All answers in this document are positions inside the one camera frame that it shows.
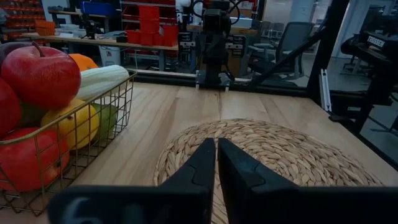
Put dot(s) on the wooden workbench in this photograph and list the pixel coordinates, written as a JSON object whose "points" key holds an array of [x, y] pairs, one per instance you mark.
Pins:
{"points": [[93, 42]]}

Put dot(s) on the green and white leek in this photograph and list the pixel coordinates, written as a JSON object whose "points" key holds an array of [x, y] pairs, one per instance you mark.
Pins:
{"points": [[102, 79]]}

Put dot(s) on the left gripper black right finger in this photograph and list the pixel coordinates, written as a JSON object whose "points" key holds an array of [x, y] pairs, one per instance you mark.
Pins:
{"points": [[280, 205]]}

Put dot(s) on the shelf rack with red bins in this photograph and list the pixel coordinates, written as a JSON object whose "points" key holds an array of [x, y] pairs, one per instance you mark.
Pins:
{"points": [[21, 14]]}

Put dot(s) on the red pomegranate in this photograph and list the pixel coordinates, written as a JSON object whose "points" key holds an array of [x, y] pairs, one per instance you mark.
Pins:
{"points": [[7, 109]]}

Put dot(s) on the tall red bin stack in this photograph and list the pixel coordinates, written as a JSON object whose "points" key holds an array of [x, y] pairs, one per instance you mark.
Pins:
{"points": [[149, 18]]}

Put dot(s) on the red apple with stem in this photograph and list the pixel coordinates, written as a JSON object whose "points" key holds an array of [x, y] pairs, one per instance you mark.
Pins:
{"points": [[40, 77]]}

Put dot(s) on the orange citrus fruit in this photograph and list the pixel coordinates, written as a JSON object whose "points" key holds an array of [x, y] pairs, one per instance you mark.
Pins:
{"points": [[82, 62]]}

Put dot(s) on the bright red round fruit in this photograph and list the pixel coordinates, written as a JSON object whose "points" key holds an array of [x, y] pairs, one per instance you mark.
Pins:
{"points": [[25, 161]]}

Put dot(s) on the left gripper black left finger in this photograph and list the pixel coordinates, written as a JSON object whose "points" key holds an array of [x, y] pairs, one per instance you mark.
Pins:
{"points": [[180, 202]]}

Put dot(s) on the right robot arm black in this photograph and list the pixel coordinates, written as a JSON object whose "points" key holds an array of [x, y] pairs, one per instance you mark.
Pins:
{"points": [[214, 53]]}

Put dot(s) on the orange bin stack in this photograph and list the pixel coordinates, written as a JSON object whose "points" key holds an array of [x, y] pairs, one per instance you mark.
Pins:
{"points": [[45, 28]]}

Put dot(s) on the round woven placemat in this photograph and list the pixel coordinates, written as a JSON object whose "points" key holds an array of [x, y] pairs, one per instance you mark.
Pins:
{"points": [[280, 149]]}

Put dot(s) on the blue storage bin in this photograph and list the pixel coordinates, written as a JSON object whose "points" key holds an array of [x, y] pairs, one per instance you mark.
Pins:
{"points": [[98, 7]]}

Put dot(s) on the red storage bin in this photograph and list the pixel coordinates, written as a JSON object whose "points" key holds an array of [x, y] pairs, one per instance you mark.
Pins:
{"points": [[170, 35], [133, 36]]}

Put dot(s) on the white bin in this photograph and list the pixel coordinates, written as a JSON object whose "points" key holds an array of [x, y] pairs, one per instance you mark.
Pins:
{"points": [[109, 56]]}

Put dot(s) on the grey office chair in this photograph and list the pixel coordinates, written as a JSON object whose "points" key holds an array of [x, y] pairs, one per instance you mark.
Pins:
{"points": [[286, 46]]}

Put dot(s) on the green pear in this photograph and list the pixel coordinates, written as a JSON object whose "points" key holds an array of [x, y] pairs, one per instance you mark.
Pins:
{"points": [[107, 119]]}

